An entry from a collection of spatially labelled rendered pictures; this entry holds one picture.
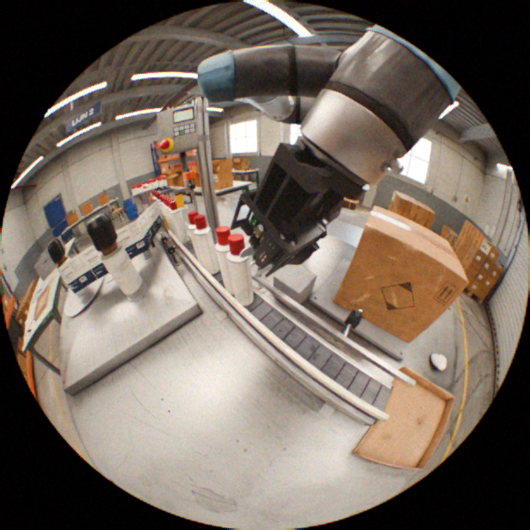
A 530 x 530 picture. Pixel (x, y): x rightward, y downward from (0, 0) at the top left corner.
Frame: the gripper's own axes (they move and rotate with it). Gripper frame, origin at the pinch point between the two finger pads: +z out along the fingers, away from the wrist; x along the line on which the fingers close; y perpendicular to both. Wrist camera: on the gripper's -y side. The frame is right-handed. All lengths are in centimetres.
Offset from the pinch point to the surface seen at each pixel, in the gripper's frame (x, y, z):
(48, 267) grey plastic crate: -141, 157, 106
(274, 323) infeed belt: 12.2, -0.1, 14.3
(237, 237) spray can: -7.2, 0.7, 1.9
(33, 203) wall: -702, 510, 234
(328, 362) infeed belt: 26.4, -0.9, 6.0
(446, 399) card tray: 71, -14, -15
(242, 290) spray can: 0.7, 2.1, 12.7
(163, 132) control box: -63, 1, 0
